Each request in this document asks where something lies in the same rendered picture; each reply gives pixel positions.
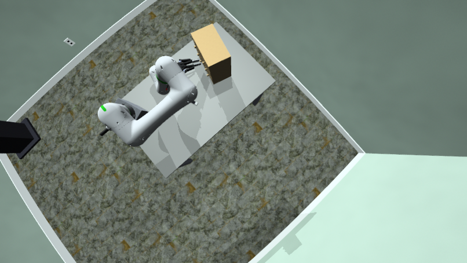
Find small wooden chest of drawers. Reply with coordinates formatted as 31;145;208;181
191;24;231;84

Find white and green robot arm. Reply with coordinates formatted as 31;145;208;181
98;56;198;147

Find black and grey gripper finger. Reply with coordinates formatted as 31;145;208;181
181;62;201;73
179;59;199;65

